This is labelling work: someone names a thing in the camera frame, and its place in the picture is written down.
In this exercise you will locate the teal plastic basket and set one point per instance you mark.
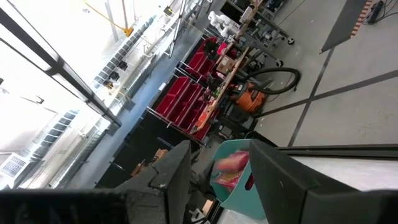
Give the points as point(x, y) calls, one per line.
point(239, 199)

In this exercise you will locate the white humanoid robot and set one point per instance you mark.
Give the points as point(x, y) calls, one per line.
point(222, 23)

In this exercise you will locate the black storage cabinet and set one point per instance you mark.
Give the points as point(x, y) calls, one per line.
point(140, 146)

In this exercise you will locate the grey mat with hazard stripe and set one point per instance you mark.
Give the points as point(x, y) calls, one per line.
point(345, 25)

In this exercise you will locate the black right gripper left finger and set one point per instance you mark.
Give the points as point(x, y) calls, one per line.
point(149, 202)

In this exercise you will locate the red bin rack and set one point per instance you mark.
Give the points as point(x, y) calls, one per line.
point(183, 105)

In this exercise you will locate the cardboard box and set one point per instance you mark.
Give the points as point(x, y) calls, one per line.
point(161, 154)

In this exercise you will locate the black power strip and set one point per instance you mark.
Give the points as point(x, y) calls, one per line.
point(374, 11)

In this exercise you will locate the red popcorn bag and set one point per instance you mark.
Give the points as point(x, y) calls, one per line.
point(233, 161)
point(228, 180)

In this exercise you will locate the orange shop vacuum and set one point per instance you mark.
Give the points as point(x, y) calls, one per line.
point(248, 99)

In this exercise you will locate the grey wheeled cart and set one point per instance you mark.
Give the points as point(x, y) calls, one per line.
point(273, 29)

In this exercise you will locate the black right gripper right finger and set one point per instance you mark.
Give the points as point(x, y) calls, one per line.
point(295, 199)

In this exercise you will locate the long wooden workbench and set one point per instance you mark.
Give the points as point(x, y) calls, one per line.
point(224, 84)

